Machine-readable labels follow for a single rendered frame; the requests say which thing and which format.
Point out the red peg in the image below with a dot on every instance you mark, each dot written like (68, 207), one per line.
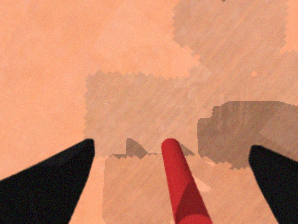
(187, 204)

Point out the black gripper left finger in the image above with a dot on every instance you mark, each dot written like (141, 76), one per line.
(47, 192)

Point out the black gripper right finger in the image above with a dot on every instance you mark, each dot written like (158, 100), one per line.
(277, 177)

